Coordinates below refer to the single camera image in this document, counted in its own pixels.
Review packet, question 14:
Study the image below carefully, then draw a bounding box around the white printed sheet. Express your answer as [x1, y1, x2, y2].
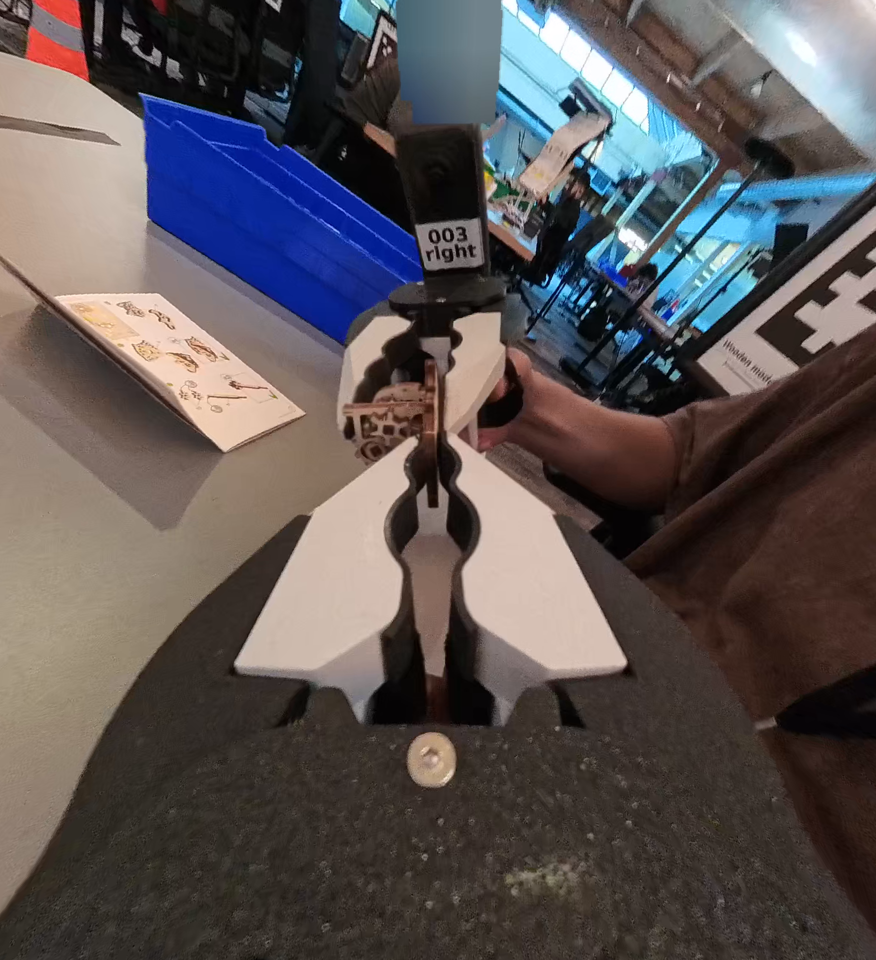
[519, 112, 613, 201]

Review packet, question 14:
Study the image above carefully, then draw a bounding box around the orange traffic cone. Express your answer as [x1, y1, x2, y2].
[25, 0, 91, 84]

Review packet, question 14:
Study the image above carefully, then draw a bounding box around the white marker pattern board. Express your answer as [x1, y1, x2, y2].
[696, 142, 876, 399]

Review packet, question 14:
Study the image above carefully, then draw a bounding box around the black strap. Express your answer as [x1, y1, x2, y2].
[756, 658, 876, 744]

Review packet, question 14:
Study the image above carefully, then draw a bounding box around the wooden gear model assembly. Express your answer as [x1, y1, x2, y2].
[342, 378, 439, 468]

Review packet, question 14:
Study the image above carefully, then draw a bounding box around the blue plastic bin stack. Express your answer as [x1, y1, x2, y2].
[140, 93, 428, 348]

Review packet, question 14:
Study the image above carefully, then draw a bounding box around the person's right hand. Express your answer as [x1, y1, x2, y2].
[479, 348, 598, 453]

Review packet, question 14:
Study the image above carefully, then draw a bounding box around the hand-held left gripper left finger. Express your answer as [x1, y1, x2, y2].
[235, 441, 419, 723]

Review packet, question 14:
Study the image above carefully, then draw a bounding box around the person's right forearm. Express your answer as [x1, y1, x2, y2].
[580, 397, 681, 517]

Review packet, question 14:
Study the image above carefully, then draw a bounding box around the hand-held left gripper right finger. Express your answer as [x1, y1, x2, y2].
[444, 441, 628, 726]

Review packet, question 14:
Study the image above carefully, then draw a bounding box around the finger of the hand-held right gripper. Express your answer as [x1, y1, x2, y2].
[444, 310, 510, 451]
[336, 309, 420, 451]

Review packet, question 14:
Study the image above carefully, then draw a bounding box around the illustrated instruction booklet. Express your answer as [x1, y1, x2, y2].
[55, 292, 307, 454]

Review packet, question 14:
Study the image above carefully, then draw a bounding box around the black stand pole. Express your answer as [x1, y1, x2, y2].
[674, 146, 876, 369]

